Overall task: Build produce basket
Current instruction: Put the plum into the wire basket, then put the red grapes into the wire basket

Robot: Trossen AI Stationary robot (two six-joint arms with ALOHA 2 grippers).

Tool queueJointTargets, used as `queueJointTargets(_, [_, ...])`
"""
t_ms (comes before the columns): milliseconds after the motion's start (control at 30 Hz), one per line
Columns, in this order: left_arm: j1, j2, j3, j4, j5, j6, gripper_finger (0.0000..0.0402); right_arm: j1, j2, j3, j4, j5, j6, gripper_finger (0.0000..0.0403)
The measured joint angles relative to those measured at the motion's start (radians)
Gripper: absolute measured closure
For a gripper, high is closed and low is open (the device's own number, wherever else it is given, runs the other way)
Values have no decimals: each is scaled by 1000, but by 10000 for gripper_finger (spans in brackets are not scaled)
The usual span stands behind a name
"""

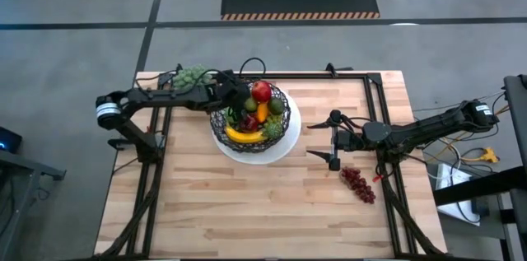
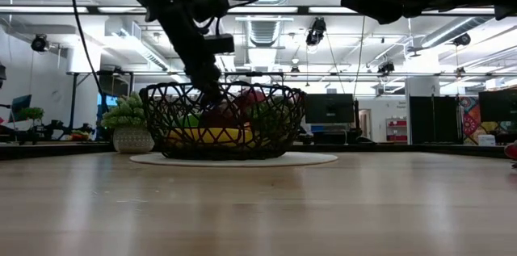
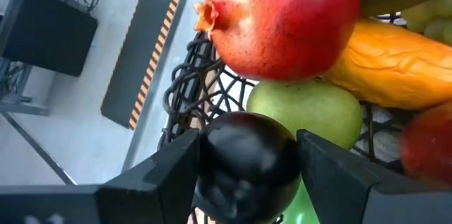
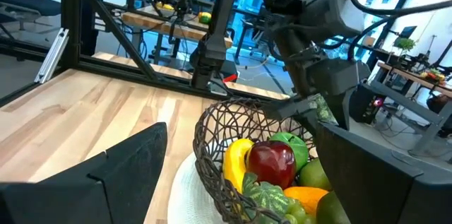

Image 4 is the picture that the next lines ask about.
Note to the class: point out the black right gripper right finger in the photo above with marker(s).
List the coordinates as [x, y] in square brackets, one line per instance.
[381, 195]

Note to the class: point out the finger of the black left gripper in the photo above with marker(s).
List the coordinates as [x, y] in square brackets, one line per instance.
[339, 75]
[293, 109]

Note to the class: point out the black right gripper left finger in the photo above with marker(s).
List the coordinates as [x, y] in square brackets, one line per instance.
[116, 188]

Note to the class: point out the green apple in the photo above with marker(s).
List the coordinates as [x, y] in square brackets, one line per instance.
[296, 150]

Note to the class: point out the green avocado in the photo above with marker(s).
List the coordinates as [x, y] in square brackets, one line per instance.
[330, 210]

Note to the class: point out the red apple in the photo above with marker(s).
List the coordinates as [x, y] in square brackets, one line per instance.
[272, 164]

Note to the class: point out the green pear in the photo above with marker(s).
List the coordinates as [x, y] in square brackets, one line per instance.
[314, 176]

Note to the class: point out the orange carrot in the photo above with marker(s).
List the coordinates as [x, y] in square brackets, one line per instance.
[307, 197]

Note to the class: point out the yellow banana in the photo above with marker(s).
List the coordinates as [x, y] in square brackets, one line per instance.
[234, 160]

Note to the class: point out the green grape bunch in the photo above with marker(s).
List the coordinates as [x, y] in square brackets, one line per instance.
[265, 195]

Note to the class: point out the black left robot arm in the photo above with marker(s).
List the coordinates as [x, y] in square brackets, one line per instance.
[215, 47]

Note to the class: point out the background fruit basket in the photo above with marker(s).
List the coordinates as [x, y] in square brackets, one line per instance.
[433, 75]

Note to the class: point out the potted green plant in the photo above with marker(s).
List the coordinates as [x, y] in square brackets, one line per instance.
[323, 111]

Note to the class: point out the black computer case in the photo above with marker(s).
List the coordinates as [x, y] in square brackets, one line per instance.
[363, 104]

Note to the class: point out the background wooden desk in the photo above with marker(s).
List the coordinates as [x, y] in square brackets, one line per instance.
[406, 73]

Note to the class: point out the small background plant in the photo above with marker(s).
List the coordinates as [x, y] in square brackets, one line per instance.
[405, 44]

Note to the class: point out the white plate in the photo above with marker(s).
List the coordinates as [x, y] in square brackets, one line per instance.
[190, 199]

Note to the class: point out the background monitor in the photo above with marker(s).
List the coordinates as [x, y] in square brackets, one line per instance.
[408, 32]

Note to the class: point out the background yellow-green fruit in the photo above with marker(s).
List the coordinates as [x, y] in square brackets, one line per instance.
[205, 17]

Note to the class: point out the background wooden table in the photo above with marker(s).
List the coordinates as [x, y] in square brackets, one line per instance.
[159, 24]

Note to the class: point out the background yellow fruit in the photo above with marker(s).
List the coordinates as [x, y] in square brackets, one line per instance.
[165, 6]

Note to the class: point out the person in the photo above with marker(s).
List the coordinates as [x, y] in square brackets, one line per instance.
[89, 26]

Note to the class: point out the office chair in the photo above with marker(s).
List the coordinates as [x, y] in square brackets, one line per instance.
[28, 5]

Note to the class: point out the silver metal bracket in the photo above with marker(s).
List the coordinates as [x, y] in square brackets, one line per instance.
[53, 54]

